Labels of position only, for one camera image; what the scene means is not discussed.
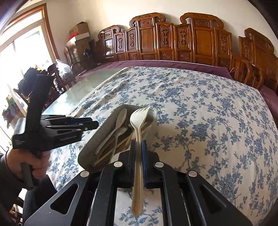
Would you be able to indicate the wooden armchair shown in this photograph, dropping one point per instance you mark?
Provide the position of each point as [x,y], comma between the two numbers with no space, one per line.
[243,71]

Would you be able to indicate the purple side cushion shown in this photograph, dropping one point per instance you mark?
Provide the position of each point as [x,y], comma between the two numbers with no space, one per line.
[270,98]

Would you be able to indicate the white plastic spoon in tray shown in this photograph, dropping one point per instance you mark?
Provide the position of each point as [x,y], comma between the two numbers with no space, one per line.
[120,131]

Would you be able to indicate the cream plastic spoon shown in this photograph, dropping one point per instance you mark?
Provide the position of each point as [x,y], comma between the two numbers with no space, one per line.
[119,122]

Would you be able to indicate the purple bench cushion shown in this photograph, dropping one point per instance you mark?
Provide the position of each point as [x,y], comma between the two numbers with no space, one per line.
[215,70]

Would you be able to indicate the white plastic bag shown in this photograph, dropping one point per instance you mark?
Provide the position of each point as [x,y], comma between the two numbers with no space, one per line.
[65,71]

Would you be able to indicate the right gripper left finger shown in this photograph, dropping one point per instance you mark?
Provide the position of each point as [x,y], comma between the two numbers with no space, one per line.
[131,161]

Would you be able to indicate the cream plastic fork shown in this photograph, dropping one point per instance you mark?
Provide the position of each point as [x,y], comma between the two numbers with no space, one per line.
[137,120]

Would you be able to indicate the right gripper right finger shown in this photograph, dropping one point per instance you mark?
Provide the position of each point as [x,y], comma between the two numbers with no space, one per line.
[145,160]

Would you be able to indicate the left hand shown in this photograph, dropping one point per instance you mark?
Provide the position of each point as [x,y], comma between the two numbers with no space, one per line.
[16,157]

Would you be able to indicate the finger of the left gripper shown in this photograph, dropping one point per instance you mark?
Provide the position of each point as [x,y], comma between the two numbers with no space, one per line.
[82,120]
[85,126]

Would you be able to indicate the dark wooden chair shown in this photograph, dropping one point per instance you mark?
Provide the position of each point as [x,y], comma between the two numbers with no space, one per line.
[62,85]

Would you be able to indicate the window with wooden frame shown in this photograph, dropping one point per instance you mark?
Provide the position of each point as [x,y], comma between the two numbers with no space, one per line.
[25,43]

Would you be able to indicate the carved wooden long bench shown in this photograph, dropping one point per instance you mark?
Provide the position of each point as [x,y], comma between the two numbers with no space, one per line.
[199,38]

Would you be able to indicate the stacked cardboard boxes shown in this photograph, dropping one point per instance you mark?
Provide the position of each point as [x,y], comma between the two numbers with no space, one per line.
[78,51]

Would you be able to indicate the carved wooden side bench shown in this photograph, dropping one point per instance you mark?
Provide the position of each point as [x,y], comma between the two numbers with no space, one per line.
[259,51]

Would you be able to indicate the grey metal utensil tray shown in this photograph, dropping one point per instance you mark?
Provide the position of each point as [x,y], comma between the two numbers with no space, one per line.
[112,137]

